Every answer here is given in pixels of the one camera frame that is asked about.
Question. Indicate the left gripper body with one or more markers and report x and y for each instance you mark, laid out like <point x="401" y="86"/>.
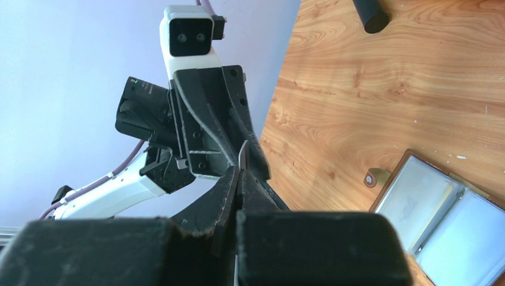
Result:
<point x="151" y="113"/>

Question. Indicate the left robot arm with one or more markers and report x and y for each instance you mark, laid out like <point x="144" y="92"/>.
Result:
<point x="117" y="191"/>

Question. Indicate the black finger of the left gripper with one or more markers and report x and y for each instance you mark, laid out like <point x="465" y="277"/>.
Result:
<point x="204" y="105"/>

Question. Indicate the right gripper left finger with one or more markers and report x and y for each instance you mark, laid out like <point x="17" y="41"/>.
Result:
<point x="195" y="247"/>

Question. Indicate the silver VIP card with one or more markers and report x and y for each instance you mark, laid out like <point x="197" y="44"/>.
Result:
<point x="243" y="155"/>

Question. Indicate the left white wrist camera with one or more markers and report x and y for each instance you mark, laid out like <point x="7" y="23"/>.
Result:
<point x="186" y="36"/>

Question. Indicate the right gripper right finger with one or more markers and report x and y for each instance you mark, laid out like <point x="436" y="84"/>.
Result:
<point x="278" y="247"/>

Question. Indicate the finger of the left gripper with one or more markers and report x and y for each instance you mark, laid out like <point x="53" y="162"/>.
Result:
<point x="241" y="126"/>

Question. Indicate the black microphone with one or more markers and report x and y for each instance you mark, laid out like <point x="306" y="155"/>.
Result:
<point x="372" y="15"/>

